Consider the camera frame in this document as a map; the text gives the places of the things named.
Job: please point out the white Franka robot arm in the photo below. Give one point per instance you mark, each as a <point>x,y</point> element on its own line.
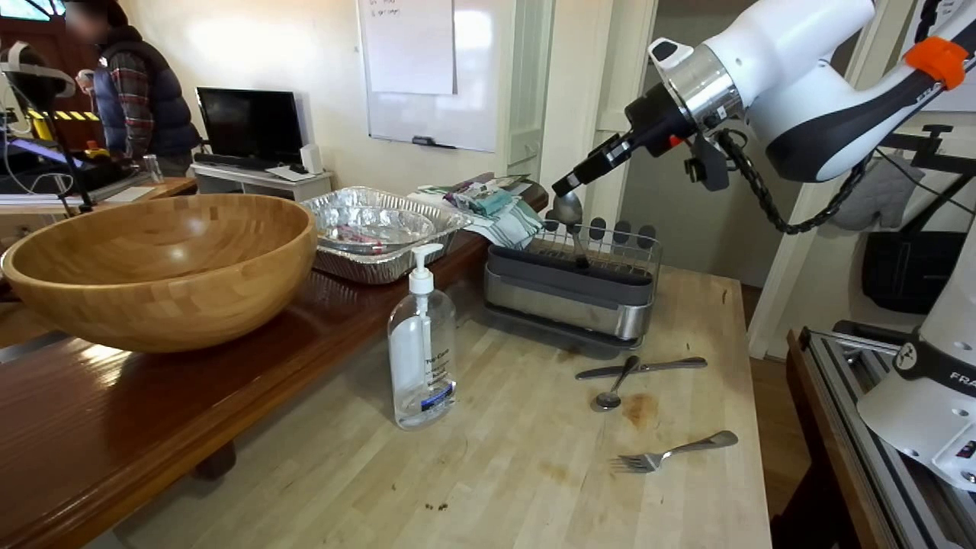
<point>804,61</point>

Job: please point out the folded newspaper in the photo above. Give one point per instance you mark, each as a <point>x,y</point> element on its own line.
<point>458,188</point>

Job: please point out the black computer monitor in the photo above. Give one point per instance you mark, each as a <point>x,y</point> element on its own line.
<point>248,125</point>

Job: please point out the aluminium robot mounting stand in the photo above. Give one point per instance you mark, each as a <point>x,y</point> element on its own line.
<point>856,428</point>

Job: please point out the large silver spoon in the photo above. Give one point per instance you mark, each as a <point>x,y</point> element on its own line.
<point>566,210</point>

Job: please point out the aluminium foil baking pan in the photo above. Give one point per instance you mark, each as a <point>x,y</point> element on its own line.
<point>368,223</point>

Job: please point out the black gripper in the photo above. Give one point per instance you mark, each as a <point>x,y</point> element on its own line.
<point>660,122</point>

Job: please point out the teal folded cloth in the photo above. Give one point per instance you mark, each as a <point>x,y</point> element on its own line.
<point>488,204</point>

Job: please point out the green striped white towel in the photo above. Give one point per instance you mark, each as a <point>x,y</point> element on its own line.
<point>513,234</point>

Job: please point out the large black box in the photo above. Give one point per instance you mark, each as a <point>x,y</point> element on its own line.
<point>917,275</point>

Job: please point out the large wooden bowl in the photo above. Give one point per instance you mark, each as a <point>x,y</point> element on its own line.
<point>153,284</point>

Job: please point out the black whiteboard marker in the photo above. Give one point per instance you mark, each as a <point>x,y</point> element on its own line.
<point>434,143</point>

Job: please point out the clear hand sanitizer pump bottle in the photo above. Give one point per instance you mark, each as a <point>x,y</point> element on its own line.
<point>421,355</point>

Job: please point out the person in dark jacket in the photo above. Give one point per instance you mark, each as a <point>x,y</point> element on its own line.
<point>142,102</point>

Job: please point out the metal spoon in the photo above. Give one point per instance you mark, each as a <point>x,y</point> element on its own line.
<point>704,444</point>

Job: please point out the black camera stand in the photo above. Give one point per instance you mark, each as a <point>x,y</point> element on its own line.
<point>933,140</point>

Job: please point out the small silver spoon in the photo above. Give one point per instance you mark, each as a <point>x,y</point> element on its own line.
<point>608,399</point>

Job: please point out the white whiteboard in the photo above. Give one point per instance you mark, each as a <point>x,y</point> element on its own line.
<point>429,61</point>

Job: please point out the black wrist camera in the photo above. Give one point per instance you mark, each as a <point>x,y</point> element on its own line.
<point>710,161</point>

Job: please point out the silver table knife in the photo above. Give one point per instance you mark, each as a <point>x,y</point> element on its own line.
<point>671,364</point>

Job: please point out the brown wooden side table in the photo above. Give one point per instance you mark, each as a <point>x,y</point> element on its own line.
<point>103,428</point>

